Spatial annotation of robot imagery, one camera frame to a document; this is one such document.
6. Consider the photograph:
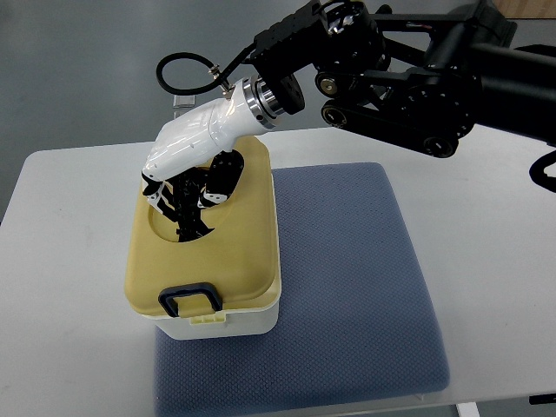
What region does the upper clear floor marker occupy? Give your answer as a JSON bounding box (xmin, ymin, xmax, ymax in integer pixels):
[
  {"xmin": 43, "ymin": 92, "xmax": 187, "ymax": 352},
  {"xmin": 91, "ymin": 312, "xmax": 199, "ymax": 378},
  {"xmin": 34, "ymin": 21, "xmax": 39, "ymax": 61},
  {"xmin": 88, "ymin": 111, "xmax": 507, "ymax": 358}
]
[{"xmin": 173, "ymin": 95, "xmax": 195, "ymax": 109}]

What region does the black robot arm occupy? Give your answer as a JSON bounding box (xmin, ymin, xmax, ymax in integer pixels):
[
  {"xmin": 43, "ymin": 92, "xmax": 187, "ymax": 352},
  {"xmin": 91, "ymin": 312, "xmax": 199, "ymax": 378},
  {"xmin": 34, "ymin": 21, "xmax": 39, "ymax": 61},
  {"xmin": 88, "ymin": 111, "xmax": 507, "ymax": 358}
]
[{"xmin": 249, "ymin": 1, "xmax": 555, "ymax": 158}]

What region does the yellow storage box lid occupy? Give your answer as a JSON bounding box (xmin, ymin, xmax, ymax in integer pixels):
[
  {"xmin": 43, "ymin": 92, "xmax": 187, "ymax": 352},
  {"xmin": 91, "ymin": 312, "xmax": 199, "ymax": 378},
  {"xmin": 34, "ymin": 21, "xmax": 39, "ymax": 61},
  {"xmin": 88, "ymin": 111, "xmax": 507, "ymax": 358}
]
[{"xmin": 124, "ymin": 136, "xmax": 279, "ymax": 318}]

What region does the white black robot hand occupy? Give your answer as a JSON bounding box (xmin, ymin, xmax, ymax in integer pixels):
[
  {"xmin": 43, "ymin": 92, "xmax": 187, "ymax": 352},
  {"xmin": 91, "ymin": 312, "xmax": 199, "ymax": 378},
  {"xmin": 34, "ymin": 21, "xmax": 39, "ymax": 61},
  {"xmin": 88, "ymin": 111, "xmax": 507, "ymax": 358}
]
[{"xmin": 142, "ymin": 76, "xmax": 285, "ymax": 221}]

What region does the blue grey fabric mat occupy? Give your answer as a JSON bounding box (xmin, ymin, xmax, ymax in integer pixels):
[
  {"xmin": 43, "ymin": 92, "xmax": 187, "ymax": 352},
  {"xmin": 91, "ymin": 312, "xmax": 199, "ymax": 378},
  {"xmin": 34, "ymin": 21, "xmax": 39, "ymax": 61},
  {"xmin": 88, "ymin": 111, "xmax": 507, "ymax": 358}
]
[{"xmin": 155, "ymin": 162, "xmax": 450, "ymax": 416}]

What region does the dark blue front latch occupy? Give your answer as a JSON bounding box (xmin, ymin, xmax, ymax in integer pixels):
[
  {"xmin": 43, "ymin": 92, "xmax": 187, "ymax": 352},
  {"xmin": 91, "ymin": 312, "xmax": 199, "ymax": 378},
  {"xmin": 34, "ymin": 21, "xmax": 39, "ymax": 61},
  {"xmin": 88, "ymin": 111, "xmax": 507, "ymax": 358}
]
[{"xmin": 158, "ymin": 281, "xmax": 224, "ymax": 317}]

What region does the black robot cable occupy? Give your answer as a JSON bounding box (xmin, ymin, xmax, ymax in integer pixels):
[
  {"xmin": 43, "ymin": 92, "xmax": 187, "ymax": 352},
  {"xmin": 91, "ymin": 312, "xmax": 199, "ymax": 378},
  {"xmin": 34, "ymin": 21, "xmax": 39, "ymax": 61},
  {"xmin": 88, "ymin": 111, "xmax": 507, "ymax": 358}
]
[{"xmin": 156, "ymin": 41, "xmax": 257, "ymax": 96}]

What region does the white storage box base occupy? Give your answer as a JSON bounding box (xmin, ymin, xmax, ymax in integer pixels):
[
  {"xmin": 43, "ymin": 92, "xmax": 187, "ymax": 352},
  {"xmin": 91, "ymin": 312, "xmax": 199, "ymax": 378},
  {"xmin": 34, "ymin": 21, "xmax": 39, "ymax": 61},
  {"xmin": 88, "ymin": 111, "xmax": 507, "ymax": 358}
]
[{"xmin": 154, "ymin": 301, "xmax": 280, "ymax": 341}]

